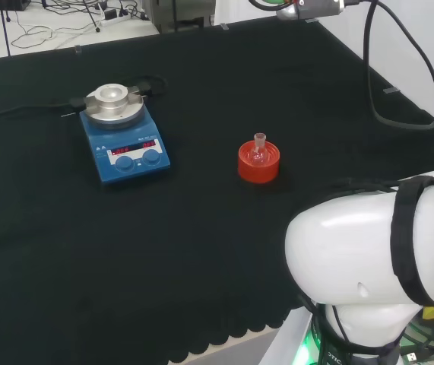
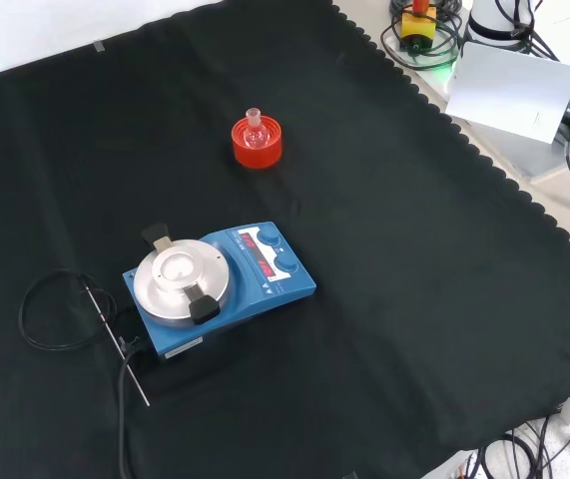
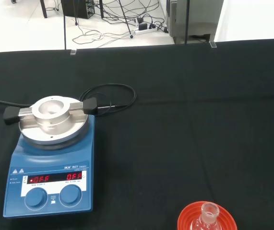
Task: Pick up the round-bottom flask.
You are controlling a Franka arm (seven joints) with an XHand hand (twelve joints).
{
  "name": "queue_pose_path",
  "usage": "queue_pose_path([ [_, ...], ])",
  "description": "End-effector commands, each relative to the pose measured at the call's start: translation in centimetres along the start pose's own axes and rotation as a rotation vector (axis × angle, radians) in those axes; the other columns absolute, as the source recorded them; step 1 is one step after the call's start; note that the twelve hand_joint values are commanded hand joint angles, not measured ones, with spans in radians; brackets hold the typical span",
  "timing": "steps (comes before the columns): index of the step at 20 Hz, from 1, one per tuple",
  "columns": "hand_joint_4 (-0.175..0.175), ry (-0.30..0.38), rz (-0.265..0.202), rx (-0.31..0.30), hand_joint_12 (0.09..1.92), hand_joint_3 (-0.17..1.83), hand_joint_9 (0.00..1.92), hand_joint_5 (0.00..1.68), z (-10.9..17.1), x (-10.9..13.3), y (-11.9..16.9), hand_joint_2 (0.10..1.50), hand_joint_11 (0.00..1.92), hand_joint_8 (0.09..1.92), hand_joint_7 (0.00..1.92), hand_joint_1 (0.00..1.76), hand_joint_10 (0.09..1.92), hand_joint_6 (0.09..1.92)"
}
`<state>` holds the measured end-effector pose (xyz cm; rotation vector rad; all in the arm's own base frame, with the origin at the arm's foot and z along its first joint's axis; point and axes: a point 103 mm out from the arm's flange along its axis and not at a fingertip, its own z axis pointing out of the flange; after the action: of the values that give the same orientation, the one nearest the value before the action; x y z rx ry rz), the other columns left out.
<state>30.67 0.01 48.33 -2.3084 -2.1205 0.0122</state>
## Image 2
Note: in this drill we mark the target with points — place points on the clear glass round-bottom flask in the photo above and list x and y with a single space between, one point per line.
255 134

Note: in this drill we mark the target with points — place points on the blue heater with steel plate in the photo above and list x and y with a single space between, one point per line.
284 290

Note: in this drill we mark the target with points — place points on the black bench cloth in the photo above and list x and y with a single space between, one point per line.
389 259

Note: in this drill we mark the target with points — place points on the thin metal probe rod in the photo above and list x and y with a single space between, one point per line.
109 332

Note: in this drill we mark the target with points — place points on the yellow stop button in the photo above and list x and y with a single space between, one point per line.
418 29

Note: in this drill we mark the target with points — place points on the pale board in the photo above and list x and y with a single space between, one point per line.
509 95

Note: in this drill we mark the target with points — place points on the clear tape strip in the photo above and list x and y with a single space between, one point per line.
100 46

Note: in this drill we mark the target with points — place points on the grey metal base plate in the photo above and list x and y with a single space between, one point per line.
529 154

